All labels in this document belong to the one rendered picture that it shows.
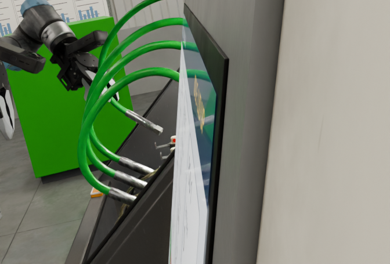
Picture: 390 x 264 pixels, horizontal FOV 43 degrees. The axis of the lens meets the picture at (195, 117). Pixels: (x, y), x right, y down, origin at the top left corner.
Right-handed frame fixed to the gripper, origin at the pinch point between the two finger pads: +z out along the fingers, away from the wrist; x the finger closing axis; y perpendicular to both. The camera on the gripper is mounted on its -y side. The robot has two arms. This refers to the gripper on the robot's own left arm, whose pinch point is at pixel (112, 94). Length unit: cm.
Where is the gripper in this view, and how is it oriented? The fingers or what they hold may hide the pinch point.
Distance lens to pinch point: 118.0
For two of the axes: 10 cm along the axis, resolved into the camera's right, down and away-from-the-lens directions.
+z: 6.1, 7.2, -3.3
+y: -5.7, 6.9, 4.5
